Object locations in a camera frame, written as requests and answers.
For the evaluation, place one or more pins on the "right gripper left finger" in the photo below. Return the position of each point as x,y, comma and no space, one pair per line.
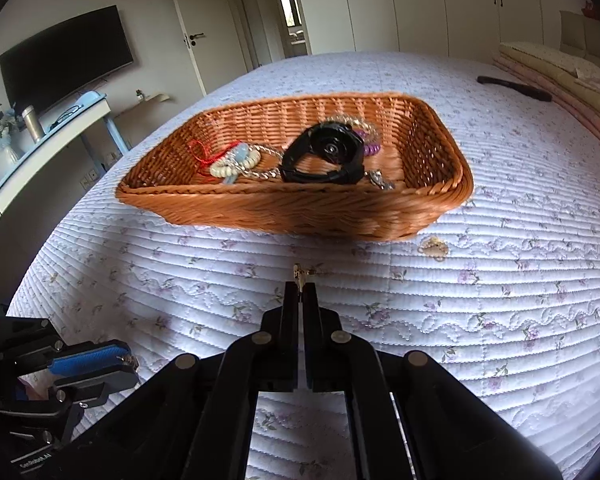
194,418

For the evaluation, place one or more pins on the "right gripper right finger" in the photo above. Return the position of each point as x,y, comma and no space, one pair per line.
409,418

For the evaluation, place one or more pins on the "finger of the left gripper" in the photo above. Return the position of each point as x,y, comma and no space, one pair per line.
79,360
95,386

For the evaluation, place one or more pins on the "small gold earring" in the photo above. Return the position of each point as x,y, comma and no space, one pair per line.
301,273

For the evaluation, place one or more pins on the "light blue hair clip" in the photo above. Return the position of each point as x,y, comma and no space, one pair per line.
235,162

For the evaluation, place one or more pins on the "black wristwatch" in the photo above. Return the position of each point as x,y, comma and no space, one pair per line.
333,142

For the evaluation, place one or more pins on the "white floral bedspread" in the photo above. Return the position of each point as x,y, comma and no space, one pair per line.
504,291

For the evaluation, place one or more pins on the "blue white desk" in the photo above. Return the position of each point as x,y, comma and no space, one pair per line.
94,107

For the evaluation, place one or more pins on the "silver thermos bottle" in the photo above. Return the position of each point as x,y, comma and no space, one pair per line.
32,123

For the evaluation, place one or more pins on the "blue flower vase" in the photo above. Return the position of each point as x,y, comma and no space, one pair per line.
10,124

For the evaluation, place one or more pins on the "orange wicker basket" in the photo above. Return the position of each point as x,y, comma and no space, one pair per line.
414,170

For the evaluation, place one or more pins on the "black remote on bed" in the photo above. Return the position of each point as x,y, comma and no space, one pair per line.
524,89

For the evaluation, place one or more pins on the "folded pink beige quilts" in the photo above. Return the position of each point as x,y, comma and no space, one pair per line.
573,82

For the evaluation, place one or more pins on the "white room door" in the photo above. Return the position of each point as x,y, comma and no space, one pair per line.
212,40

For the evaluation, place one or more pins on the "beige bed headboard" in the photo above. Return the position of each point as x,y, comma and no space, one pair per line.
580,36

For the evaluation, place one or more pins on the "white wardrobe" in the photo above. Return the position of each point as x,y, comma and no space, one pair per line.
459,28

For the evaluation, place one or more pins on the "red toy on headboard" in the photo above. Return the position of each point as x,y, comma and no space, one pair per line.
588,9

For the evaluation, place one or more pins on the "black wall television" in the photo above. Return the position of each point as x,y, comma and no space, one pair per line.
49,66

